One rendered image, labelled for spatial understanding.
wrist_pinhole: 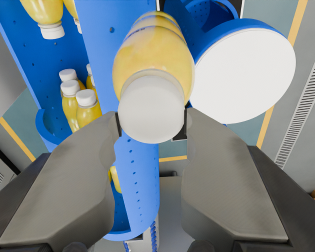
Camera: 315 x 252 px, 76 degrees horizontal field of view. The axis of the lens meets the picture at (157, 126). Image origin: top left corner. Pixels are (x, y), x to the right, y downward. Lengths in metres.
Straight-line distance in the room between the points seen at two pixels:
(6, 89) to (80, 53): 0.35
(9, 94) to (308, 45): 1.93
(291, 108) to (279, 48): 1.76
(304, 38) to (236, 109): 1.39
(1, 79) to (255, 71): 0.78
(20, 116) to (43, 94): 1.66
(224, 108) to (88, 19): 0.44
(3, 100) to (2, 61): 0.13
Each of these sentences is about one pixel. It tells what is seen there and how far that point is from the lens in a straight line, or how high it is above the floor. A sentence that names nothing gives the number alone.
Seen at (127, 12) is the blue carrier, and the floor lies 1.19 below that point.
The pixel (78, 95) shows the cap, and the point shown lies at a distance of 0.45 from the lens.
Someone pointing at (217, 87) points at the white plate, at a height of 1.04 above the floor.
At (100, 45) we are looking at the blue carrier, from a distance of 0.31.
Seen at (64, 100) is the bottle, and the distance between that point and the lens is 0.51.
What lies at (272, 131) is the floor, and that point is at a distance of 2.45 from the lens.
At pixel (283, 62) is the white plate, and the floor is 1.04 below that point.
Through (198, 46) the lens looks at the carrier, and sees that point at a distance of 0.56.
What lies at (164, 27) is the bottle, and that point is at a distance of 0.18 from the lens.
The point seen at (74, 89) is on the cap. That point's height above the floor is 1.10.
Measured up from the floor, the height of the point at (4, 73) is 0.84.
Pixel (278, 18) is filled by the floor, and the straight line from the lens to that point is 1.79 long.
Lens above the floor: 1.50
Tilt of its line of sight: 49 degrees down
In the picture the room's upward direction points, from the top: 176 degrees clockwise
